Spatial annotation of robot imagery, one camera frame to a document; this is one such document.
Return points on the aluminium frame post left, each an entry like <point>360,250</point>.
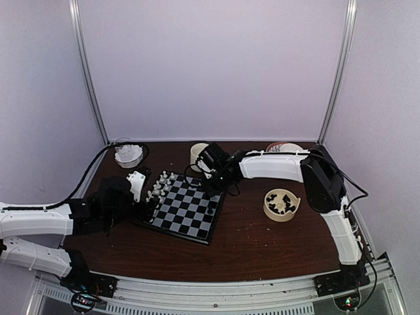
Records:
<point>85,68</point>

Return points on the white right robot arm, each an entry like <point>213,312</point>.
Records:
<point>323,183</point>

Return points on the aluminium frame post right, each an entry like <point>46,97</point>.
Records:
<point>344,53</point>

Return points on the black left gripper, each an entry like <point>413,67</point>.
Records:
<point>146,210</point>

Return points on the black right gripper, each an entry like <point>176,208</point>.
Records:
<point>211,191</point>

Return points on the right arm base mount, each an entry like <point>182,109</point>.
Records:
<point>344,287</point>

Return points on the black and white chessboard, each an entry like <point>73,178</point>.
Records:
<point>183,213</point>

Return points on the white chess queen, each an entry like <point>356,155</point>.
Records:
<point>149,195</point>

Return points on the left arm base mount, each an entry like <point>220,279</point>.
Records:
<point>88,290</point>

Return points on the cream bowl of black pieces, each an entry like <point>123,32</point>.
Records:
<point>280,205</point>

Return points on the aluminium front rail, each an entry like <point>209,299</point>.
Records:
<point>297,295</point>

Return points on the white ribbed ceramic mug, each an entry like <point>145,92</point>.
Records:
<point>195,150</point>

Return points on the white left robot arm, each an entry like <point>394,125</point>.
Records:
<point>116,199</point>

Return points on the floral patterned saucer plate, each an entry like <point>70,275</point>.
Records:
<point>283,147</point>

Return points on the aluminium frame post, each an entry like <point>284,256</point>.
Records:
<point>344,53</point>
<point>85,68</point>

